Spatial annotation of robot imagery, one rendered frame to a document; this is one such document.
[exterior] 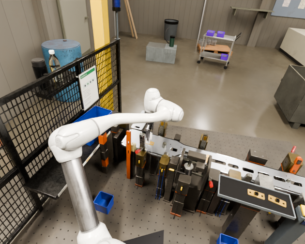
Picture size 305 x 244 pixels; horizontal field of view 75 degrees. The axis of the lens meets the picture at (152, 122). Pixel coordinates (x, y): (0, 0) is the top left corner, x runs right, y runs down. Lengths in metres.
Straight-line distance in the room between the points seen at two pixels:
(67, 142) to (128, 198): 0.81
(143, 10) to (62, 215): 8.24
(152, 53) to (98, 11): 4.31
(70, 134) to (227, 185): 0.85
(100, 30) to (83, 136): 1.09
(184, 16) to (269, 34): 3.38
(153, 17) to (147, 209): 8.11
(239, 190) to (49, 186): 1.07
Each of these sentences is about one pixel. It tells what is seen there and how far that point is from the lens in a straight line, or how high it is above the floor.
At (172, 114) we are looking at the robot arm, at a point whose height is 1.39.
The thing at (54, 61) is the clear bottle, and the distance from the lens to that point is 1.45.
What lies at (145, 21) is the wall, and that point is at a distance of 9.06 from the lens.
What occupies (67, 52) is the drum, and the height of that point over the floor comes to 0.93.
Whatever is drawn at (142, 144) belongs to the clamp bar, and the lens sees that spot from 1.36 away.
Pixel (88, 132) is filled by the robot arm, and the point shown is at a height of 1.44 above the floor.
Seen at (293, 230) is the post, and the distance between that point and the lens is 1.42.
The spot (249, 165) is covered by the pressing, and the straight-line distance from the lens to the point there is 1.62.
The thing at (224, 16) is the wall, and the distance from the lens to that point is 9.02.
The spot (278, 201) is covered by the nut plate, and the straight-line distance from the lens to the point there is 1.27.
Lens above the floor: 2.06
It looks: 37 degrees down
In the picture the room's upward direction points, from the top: 5 degrees clockwise
